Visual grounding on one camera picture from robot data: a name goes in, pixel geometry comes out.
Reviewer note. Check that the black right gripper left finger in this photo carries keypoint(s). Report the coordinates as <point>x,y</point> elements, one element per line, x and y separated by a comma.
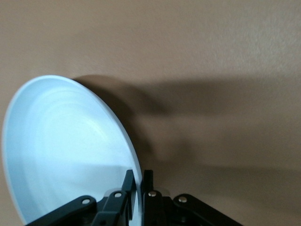
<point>110,207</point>

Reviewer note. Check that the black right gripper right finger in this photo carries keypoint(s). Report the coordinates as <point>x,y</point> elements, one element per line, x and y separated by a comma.
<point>164,212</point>

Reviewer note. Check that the light blue plate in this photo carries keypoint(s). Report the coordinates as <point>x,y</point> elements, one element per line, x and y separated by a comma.
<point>65,141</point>

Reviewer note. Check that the brown table cover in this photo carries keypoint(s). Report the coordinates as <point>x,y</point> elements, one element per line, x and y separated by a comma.
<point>211,47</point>

